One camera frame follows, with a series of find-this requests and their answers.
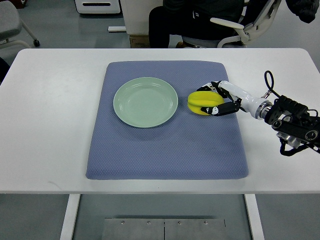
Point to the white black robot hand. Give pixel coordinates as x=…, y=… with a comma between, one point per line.
x=239, y=99

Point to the yellow starfruit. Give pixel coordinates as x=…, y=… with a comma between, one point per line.
x=198, y=99

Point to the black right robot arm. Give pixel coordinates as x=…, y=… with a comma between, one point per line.
x=297, y=126

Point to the light green plate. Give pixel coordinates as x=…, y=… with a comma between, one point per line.
x=145, y=102

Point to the white office chair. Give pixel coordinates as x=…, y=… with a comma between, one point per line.
x=243, y=35

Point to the seated person in black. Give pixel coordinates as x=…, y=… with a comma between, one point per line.
x=191, y=18

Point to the cardboard box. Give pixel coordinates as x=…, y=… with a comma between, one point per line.
x=139, y=41

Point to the right white table leg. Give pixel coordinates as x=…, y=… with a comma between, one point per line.
x=254, y=219

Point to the white table leg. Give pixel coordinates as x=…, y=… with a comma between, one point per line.
x=70, y=217
x=254, y=219

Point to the left white table leg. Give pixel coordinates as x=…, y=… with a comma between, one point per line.
x=70, y=217

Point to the grey chair at left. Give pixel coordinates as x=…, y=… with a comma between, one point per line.
x=11, y=25

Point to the white pedestal stand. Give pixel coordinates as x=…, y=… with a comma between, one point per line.
x=136, y=16

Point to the white appliance with handle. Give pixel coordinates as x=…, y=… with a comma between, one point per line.
x=98, y=6

